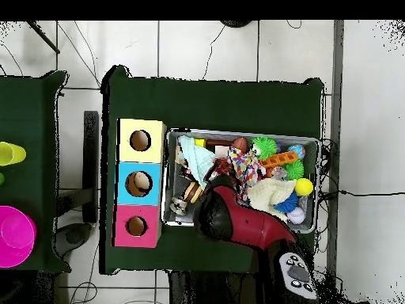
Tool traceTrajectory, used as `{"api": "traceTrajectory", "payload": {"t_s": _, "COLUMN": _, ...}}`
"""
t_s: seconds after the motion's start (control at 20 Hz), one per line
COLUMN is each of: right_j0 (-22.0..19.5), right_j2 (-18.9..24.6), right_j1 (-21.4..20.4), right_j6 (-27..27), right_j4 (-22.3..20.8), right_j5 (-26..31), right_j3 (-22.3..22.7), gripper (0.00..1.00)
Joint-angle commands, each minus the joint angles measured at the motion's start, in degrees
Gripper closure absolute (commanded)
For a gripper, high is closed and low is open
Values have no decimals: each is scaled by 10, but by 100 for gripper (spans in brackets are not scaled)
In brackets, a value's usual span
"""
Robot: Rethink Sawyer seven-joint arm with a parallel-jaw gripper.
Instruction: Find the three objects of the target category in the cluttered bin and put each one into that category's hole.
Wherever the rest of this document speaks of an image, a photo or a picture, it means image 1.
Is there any colourful dotted cloth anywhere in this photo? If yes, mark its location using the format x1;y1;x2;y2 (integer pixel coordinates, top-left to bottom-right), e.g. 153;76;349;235
226;146;267;202

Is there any dark green table cloth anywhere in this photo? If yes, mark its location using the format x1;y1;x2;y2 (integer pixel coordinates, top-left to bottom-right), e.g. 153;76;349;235
0;70;71;274
99;64;325;276

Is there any pink plastic bowl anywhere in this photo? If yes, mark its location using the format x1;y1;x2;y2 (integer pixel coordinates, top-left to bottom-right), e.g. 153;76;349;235
0;205;37;268

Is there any yellow ball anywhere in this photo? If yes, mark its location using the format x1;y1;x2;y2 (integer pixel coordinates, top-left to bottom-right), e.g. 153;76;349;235
294;177;314;196

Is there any white baseball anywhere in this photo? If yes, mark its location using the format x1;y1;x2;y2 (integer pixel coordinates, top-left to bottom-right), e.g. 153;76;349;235
286;206;307;225

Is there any shallow wire mesh bin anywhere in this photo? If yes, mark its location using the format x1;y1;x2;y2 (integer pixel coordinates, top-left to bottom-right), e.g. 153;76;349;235
161;127;321;234

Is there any cream knitted cloth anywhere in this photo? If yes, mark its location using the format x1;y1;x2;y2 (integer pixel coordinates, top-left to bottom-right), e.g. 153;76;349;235
246;177;298;222

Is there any black rod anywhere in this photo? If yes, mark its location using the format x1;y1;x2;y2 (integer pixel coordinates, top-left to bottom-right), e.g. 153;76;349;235
26;20;61;55

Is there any black round base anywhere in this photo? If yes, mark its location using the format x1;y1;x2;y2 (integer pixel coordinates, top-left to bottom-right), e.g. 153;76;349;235
219;20;253;29

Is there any yellow-green plastic cup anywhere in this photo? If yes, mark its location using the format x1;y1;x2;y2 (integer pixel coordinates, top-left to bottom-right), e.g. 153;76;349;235
0;141;27;167

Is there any brown toy football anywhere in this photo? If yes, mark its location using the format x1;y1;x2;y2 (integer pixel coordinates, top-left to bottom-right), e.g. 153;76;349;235
230;136;248;153

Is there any mint green quilted cloth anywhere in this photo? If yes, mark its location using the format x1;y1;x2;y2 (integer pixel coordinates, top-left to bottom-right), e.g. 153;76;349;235
176;135;218;191

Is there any grey rounded stand foot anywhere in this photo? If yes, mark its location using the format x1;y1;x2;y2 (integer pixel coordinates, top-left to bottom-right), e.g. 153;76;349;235
55;222;93;258

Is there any brown yellow striped bee toy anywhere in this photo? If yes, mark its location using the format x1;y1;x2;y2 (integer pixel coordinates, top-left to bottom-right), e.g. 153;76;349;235
183;180;205;204

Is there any orange building block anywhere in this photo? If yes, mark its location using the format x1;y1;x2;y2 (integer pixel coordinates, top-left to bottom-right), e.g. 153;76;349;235
259;150;299;169

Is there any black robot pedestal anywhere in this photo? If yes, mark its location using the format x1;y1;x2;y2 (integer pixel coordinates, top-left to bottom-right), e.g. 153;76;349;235
168;270;279;304

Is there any green spiky ball with eyes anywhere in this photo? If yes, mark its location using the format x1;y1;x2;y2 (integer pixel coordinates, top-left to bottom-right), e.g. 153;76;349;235
251;135;278;160

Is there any wooden box with three holes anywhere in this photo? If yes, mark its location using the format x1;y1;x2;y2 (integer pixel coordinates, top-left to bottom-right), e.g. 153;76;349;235
112;118;168;249

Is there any black flat panel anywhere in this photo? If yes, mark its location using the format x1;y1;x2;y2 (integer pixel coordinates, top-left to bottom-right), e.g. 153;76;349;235
82;110;100;224

